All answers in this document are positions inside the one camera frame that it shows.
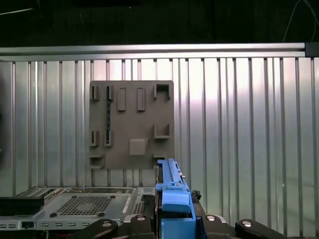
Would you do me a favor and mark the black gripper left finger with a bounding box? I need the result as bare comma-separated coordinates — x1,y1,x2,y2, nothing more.
82,195,157,239

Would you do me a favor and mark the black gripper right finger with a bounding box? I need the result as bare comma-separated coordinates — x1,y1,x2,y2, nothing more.
191,190,287,239

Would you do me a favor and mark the hard disk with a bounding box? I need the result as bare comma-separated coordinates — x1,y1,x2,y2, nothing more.
154,158,200,239

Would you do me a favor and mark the black open PC case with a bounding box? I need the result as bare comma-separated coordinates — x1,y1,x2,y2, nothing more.
0,186,157,231

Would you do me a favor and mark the grey parts rack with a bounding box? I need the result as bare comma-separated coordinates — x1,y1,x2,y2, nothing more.
86,79,175,170

